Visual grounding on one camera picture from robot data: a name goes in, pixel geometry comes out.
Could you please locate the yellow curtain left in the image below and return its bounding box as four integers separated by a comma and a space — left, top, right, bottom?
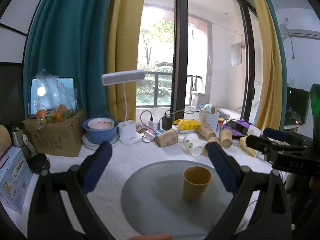
105, 0, 144, 122

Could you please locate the white mesh basket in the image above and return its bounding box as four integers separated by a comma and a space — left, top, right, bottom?
199, 111, 219, 132

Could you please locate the yellow curtain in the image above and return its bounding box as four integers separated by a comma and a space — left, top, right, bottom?
105, 0, 144, 122
253, 0, 283, 129

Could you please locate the blue cartoon tissue box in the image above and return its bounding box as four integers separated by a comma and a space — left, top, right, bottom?
0, 146, 33, 214

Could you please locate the hanging white cloth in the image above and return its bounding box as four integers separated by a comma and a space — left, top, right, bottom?
230, 42, 242, 66

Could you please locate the grey round tray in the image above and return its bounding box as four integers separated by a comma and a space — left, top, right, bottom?
121, 160, 233, 239

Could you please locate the plastic bag of fruit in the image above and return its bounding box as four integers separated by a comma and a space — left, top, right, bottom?
35, 69, 78, 129

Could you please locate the black smartphone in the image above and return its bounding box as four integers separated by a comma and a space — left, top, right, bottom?
226, 119, 249, 135

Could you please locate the white air conditioner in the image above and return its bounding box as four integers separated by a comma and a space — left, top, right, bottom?
279, 23, 320, 40

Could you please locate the purple pouch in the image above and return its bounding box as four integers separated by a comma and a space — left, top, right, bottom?
223, 119, 253, 137

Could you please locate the black power adapter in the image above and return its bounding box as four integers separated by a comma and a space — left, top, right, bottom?
162, 113, 172, 131

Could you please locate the white plate under bowl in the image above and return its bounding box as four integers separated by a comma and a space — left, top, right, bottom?
82, 133, 120, 151

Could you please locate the plain tan paper cup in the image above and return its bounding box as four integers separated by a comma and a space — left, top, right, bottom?
183, 166, 212, 202

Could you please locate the steel thermos bottle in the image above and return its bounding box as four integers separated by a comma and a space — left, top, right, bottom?
6, 121, 30, 159

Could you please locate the yellow snack bag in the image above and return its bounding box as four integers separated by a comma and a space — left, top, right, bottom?
173, 119, 201, 131

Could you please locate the black round lens cap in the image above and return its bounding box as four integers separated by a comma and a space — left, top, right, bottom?
29, 153, 50, 174

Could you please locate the cardboard box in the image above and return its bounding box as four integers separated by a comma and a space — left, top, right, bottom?
23, 109, 86, 157

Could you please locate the brown patterned cup front right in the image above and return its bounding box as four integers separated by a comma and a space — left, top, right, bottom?
203, 136, 221, 156

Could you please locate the yellow tissue pack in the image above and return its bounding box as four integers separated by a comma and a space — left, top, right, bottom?
240, 137, 257, 158

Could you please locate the brown patterned cup left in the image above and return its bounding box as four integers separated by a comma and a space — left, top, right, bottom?
156, 129, 178, 147

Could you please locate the white power strip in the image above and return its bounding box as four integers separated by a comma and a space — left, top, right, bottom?
144, 129, 165, 141

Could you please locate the plain brown cup right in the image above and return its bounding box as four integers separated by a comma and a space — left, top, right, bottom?
219, 128, 233, 148

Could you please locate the pink inner bowl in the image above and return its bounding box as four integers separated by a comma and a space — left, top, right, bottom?
87, 118, 114, 131

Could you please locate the white desk lamp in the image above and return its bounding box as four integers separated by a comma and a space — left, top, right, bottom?
101, 69, 146, 145

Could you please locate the white charger plug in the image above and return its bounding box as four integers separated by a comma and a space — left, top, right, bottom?
148, 117, 160, 132

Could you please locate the black charger cable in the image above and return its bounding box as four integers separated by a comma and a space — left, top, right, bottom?
139, 109, 157, 144

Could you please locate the blue bowl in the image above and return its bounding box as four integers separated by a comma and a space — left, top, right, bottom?
82, 118, 119, 144

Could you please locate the yellow curtain right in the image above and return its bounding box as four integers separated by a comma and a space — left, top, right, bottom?
253, 0, 283, 129

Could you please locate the brown patterned cup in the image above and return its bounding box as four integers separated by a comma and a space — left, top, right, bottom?
156, 129, 178, 147
199, 124, 216, 141
203, 136, 221, 156

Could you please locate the white cup green logo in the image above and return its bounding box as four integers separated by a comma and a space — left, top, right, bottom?
183, 133, 203, 157

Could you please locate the brown patterned cup back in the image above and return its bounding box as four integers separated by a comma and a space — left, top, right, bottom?
199, 124, 216, 141

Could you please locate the teal curtain left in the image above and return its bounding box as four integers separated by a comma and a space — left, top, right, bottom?
23, 0, 110, 118

